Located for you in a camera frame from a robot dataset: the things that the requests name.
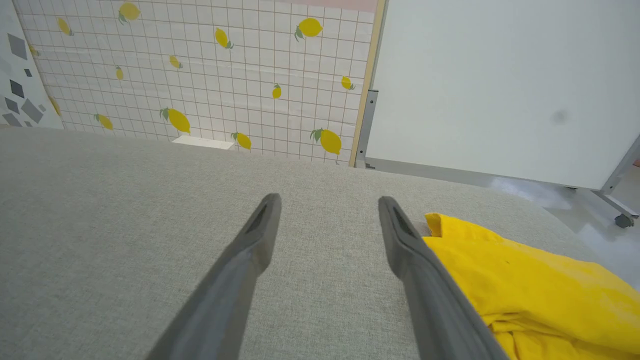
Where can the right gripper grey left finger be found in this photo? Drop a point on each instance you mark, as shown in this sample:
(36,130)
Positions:
(225,295)

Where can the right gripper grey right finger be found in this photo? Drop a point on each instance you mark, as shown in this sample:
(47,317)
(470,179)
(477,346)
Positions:
(435,300)

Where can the yellow cartoon print t-shirt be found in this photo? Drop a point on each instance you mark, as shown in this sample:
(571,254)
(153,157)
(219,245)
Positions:
(550,295)

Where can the grey fabric sofa cushion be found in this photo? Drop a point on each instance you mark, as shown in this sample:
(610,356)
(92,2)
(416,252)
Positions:
(125,225)

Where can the white rectangular block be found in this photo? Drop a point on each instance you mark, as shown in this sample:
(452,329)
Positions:
(202,142)

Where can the lemon tile print partition panel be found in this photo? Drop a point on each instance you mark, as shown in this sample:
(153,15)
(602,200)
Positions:
(225,75)

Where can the white rolling partition board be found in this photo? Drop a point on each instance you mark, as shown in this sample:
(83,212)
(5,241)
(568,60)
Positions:
(500,75)

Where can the grey diamond print partition panel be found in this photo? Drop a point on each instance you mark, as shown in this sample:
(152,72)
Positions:
(20,75)

